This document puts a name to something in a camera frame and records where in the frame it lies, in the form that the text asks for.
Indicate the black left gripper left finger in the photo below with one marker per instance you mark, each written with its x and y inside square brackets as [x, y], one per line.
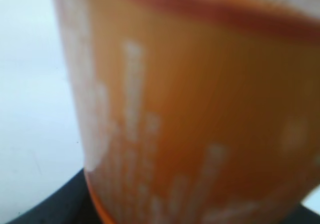
[69, 204]

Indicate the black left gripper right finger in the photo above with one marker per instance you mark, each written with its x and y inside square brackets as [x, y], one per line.
[302, 215]

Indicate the orange soda bottle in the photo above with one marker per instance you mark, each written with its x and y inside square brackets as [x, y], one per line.
[195, 111]

